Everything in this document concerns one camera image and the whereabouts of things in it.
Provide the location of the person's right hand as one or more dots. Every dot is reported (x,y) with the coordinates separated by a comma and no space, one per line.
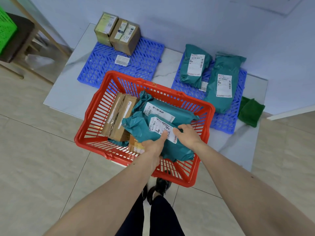
(189,137)

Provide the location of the person's left hand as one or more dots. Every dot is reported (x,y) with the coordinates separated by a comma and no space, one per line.
(153,148)

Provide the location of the small cardboard box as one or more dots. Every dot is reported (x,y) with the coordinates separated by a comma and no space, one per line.
(134,146)

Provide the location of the handwritten label teal mailer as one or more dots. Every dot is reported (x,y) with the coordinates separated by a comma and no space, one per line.
(137,127)

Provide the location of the blue plastic pallet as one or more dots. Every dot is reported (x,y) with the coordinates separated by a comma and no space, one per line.
(98,68)
(226,120)

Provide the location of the large taped cardboard box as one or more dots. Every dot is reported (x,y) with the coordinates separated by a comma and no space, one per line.
(128,105)

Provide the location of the red plastic basket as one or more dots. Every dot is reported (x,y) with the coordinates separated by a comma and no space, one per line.
(137,81)

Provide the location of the long teal mailer bag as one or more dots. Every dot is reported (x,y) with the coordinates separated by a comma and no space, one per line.
(221,63)

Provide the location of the taped brown cardboard box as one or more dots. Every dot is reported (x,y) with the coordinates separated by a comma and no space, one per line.
(130,46)

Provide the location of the yellow label cardboard box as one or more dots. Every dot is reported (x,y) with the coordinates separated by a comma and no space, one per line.
(102,36)

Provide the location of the person's right forearm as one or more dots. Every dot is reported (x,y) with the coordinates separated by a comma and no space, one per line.
(246,189)

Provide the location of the person's left forearm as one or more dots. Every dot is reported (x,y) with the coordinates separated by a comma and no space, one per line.
(110,201)

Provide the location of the person's black right shoe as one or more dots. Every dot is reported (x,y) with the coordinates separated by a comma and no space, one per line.
(160,186)

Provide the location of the person's black shoe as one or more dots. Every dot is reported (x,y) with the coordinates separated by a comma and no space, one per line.
(160,186)
(144,192)

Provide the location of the person's black left shoe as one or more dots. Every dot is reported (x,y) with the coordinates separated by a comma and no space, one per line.
(144,192)

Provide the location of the person's right leg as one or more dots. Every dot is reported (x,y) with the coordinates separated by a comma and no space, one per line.
(165,218)

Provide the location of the person's leg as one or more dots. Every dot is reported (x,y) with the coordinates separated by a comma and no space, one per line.
(165,218)
(133,221)

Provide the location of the person's left leg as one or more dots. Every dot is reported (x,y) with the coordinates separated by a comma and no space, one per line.
(133,221)

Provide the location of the green plastic basket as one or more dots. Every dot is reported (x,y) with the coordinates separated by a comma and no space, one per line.
(5,34)

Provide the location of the white barcode sticker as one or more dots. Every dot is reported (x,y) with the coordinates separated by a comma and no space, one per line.
(122,60)
(203,86)

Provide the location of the green cloth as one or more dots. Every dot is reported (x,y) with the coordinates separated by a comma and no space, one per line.
(251,113)

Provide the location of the wooden chair dark seat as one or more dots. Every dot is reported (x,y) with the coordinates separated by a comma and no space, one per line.
(19,34)

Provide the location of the straight-edge paper wall sign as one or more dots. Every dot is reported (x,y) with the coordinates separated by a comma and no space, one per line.
(270,4)

